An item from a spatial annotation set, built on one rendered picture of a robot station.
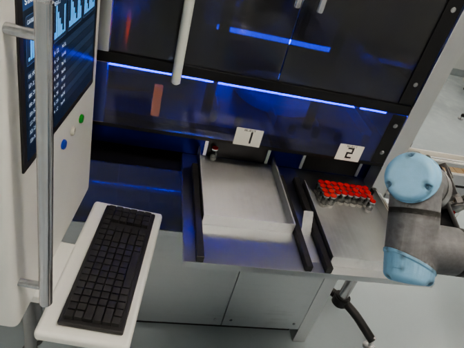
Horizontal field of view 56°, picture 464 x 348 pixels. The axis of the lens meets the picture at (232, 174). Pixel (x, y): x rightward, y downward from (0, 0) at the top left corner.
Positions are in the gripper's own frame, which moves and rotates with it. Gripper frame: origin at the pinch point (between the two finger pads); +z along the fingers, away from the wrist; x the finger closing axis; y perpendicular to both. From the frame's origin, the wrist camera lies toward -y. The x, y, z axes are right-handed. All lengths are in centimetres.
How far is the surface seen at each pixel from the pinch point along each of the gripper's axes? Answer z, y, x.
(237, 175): 15, 32, 57
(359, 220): 34.6, 9.9, 28.7
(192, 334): 58, -12, 120
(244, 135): 8, 40, 47
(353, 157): 36, 30, 25
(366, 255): 24.5, -1.9, 26.7
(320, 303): 81, -11, 68
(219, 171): 11, 34, 61
